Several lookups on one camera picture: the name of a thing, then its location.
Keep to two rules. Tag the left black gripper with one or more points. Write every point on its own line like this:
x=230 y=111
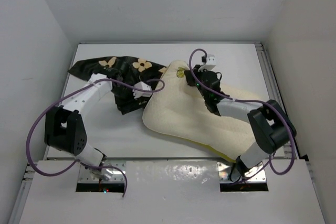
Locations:
x=125 y=95

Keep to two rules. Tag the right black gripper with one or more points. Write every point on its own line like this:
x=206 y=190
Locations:
x=190 y=78

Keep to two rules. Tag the black floral pillowcase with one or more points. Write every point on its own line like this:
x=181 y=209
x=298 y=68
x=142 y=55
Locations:
x=146 y=71

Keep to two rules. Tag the cream foam pillow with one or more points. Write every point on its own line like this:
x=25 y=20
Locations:
x=179 y=111

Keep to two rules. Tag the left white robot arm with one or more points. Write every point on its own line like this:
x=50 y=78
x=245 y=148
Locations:
x=64 y=124

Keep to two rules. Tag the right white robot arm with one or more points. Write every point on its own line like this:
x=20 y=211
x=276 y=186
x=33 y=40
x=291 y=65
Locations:
x=271 y=127

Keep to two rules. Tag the white front cover board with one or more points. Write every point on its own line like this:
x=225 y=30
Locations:
x=174 y=192

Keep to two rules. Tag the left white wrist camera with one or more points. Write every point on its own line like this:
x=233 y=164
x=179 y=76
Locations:
x=141 y=89

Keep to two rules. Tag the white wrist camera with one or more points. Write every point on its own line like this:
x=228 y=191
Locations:
x=141 y=89
x=210 y=61

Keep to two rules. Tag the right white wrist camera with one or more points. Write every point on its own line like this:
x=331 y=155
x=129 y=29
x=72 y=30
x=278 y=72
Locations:
x=210 y=61

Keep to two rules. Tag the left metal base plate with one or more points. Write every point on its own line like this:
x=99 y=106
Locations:
x=106 y=175

